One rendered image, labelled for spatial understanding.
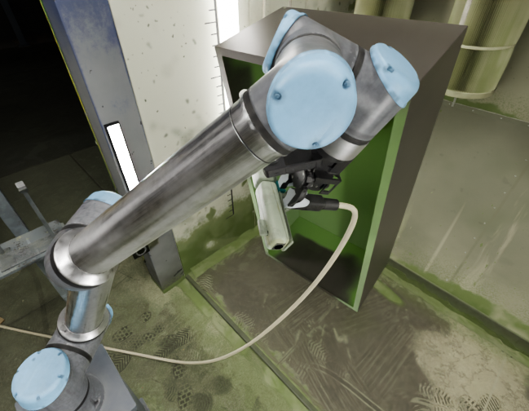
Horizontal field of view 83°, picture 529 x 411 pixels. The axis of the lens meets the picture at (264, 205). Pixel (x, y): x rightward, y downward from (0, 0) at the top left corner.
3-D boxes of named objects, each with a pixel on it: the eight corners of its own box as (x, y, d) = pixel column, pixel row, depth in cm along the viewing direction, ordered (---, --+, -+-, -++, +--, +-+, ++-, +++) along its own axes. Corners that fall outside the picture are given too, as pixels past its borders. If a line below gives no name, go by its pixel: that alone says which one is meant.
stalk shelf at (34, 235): (59, 220, 157) (57, 218, 156) (74, 243, 145) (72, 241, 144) (-13, 252, 141) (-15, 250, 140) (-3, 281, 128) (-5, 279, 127)
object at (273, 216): (358, 243, 68) (267, 240, 58) (345, 253, 71) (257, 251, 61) (305, 102, 93) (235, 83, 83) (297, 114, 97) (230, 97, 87)
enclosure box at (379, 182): (299, 215, 197) (283, 6, 107) (388, 262, 167) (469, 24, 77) (266, 254, 181) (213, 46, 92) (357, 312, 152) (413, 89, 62)
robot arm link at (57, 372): (24, 419, 94) (-8, 399, 82) (58, 362, 107) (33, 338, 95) (72, 424, 93) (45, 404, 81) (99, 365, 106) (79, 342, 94)
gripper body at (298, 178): (326, 197, 65) (361, 163, 55) (291, 195, 61) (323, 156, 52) (317, 169, 68) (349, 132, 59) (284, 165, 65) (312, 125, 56)
